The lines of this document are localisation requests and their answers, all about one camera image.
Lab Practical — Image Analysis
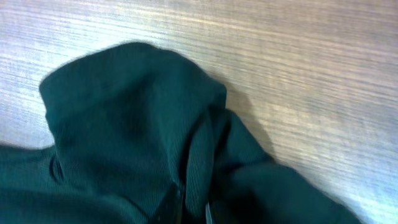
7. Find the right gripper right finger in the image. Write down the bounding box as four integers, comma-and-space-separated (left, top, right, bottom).
205, 201, 224, 224

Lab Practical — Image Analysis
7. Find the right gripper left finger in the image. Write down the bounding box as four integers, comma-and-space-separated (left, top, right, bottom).
152, 184, 183, 224

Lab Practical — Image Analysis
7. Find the black t-shirt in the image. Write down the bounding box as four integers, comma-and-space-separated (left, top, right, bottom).
1, 43, 359, 223

